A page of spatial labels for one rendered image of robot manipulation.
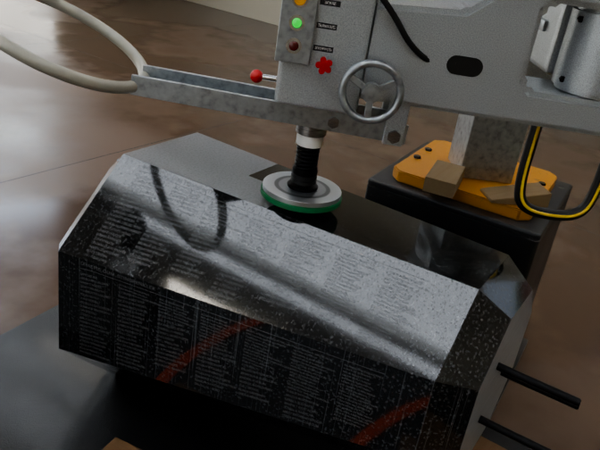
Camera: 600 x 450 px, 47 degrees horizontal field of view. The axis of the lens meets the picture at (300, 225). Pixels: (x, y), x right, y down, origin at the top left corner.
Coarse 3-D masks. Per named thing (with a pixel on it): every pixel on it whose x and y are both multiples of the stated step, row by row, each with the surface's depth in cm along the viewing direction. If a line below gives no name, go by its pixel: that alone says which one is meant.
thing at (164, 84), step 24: (168, 72) 179; (144, 96) 171; (168, 96) 170; (192, 96) 170; (216, 96) 170; (240, 96) 169; (264, 96) 180; (288, 120) 171; (312, 120) 171; (336, 120) 170
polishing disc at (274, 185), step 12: (264, 180) 185; (276, 180) 186; (324, 180) 191; (276, 192) 179; (288, 192) 180; (324, 192) 184; (336, 192) 185; (300, 204) 176; (312, 204) 176; (324, 204) 178
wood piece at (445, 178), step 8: (432, 168) 229; (440, 168) 230; (448, 168) 231; (456, 168) 233; (464, 168) 234; (432, 176) 222; (440, 176) 223; (448, 176) 224; (456, 176) 225; (424, 184) 222; (432, 184) 221; (440, 184) 220; (448, 184) 219; (456, 184) 220; (432, 192) 222; (440, 192) 221; (448, 192) 220
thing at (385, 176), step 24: (384, 192) 237; (408, 192) 232; (552, 192) 252; (432, 216) 231; (456, 216) 226; (480, 216) 222; (504, 216) 224; (480, 240) 225; (504, 240) 221; (528, 240) 217; (552, 240) 264; (528, 264) 220
